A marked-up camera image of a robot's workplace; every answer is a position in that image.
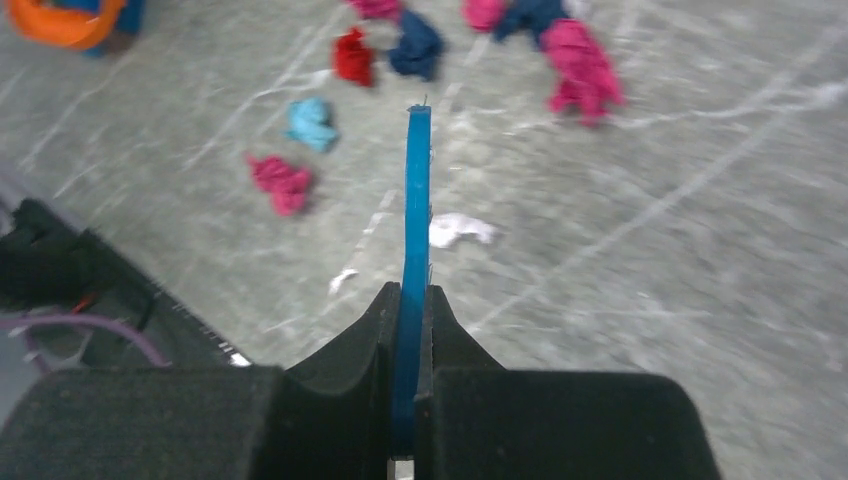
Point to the black base bar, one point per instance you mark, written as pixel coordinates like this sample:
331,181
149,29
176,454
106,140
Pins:
72,297

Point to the magenta paper scrap upper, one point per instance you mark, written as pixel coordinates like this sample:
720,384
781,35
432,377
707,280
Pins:
483,15

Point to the dark blue scrap right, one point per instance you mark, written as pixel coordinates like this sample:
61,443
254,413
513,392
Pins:
536,16

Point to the blue hand brush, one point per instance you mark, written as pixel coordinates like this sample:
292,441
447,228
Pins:
415,280

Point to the blue paper scrap centre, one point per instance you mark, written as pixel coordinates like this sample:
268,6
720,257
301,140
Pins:
418,49

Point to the pink paper scrap small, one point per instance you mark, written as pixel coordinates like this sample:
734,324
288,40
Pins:
377,9

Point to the light blue paper scrap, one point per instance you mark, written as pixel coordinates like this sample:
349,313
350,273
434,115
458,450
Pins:
309,123

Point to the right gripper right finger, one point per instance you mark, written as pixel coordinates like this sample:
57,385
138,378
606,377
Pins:
458,404

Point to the red paper scrap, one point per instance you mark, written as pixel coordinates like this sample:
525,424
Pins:
352,59

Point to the magenta paper scrap lower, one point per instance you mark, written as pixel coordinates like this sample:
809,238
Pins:
286,185

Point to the magenta paper scrap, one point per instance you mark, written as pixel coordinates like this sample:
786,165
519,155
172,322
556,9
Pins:
286,185
483,15

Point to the pink paper scrap right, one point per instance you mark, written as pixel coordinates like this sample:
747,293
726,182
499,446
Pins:
587,79

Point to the orange ring toy with bricks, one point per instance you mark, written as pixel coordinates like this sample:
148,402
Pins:
82,26

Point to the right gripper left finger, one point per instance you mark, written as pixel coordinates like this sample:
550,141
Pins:
328,416

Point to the white paper scrap near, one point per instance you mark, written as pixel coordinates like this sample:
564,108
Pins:
445,229

